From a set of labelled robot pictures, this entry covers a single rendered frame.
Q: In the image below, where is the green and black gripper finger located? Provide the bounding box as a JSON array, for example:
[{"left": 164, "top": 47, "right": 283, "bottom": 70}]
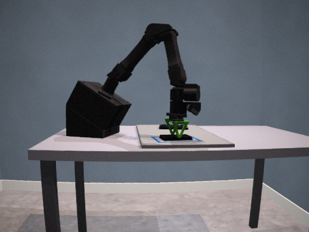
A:
[
  {"left": 165, "top": 118, "right": 175, "bottom": 134},
  {"left": 172, "top": 121, "right": 189, "bottom": 138}
]

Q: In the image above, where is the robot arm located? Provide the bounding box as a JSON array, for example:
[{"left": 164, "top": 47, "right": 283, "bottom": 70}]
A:
[{"left": 98, "top": 23, "right": 201, "bottom": 116}]

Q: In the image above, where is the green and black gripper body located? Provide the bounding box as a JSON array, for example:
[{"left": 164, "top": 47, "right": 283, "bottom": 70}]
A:
[{"left": 166, "top": 101, "right": 187, "bottom": 121}]

